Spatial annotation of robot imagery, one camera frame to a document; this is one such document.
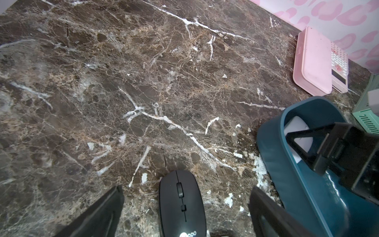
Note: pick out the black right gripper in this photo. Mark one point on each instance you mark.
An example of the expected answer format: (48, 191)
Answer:
(351, 153)

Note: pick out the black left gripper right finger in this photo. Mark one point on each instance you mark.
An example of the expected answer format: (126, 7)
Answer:
(271, 220)

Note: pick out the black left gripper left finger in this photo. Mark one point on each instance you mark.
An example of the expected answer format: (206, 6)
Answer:
(100, 219)

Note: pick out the teal storage box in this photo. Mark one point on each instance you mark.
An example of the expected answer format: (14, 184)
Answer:
(319, 203)

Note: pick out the black mouse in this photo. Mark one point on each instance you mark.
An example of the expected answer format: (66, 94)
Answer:
(181, 208)

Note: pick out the green file organizer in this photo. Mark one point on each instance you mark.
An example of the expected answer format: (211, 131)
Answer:
(362, 112)

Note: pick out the pink pencil case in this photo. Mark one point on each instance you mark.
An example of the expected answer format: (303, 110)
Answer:
(313, 64)

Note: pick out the pink calculator on table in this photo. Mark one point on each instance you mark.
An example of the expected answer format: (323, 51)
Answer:
(339, 69)

